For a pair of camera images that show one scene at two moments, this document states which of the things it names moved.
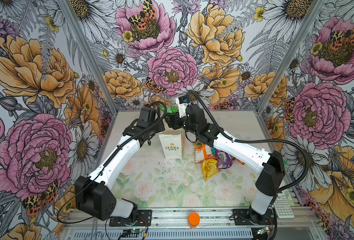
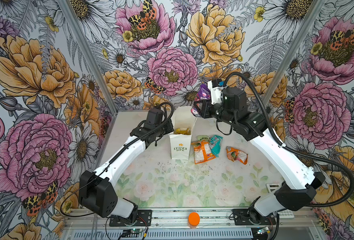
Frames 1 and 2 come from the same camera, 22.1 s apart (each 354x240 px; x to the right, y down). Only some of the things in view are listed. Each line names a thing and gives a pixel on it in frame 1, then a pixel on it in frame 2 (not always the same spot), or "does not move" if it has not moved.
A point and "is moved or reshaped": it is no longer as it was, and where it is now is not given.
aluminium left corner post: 88,53 does not move
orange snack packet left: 203,151 does not move
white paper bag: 173,145 is moved or reshaped
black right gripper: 174,118 to 206,105
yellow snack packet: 209,168 to 178,131
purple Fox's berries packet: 224,160 to 203,93
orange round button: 194,218 does not move
